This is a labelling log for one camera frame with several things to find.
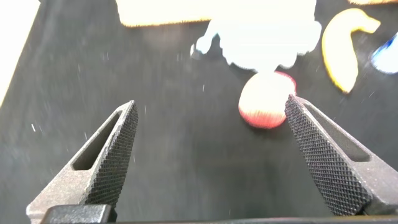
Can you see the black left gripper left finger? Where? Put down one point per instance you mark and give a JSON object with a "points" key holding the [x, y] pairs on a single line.
{"points": [[105, 161]]}

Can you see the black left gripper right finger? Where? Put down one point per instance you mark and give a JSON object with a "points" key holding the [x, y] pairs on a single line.
{"points": [[329, 161]]}

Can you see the light blue bath pouf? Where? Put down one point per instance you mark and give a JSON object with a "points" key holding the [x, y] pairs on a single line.
{"points": [[264, 34]]}

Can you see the wicker basket with household items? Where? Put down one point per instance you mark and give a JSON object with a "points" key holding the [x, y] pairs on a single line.
{"points": [[155, 12]]}

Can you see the red peach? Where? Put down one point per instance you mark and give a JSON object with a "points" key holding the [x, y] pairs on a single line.
{"points": [[264, 99]]}

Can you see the yellow banana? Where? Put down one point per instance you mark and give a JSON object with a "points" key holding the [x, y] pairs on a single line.
{"points": [[339, 49]]}

